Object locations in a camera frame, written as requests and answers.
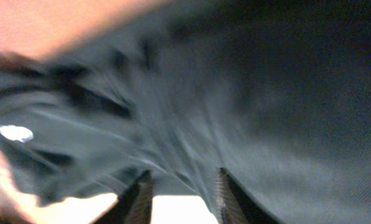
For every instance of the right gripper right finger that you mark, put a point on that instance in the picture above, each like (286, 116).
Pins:
(235, 206)

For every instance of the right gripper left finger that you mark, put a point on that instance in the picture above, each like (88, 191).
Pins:
(134, 201)

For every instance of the black polo shirt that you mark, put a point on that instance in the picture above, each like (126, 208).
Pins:
(276, 92)

